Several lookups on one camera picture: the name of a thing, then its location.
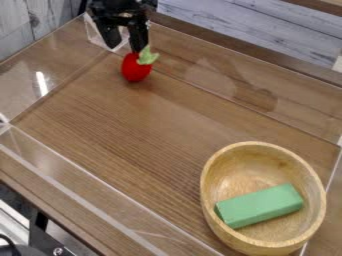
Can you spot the red plush strawberry green leaf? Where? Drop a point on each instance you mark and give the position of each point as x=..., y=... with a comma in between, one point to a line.
x=137, y=64

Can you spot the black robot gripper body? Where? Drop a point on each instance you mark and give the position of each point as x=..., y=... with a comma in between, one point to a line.
x=119, y=12

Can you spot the wooden bowl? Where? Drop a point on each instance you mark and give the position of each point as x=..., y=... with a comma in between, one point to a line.
x=244, y=168

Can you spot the black metal table leg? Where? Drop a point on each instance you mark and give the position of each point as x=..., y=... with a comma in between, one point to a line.
x=38, y=221

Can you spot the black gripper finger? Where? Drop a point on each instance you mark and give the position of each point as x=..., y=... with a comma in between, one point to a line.
x=138, y=36
x=110, y=34

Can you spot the clear acrylic enclosure wall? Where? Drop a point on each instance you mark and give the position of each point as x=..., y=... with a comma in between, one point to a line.
x=106, y=153

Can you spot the green rectangular block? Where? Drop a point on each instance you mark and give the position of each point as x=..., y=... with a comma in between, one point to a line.
x=260, y=206

